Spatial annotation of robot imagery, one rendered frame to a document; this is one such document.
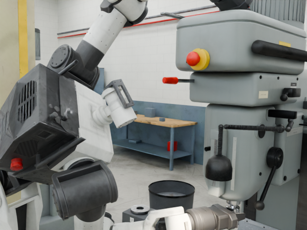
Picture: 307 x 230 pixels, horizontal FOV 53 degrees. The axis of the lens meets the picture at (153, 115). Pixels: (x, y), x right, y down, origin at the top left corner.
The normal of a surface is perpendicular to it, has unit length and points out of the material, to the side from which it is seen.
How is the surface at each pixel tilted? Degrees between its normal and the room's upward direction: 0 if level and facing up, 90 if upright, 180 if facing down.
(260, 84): 90
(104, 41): 106
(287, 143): 90
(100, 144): 58
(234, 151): 90
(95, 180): 44
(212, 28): 90
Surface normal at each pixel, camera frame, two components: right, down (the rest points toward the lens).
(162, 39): -0.70, 0.07
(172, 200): 0.00, 0.18
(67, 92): 0.79, -0.46
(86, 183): 0.14, -0.72
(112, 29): 0.58, 0.36
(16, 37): 0.71, 0.09
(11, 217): 0.91, -0.10
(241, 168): -0.29, 0.10
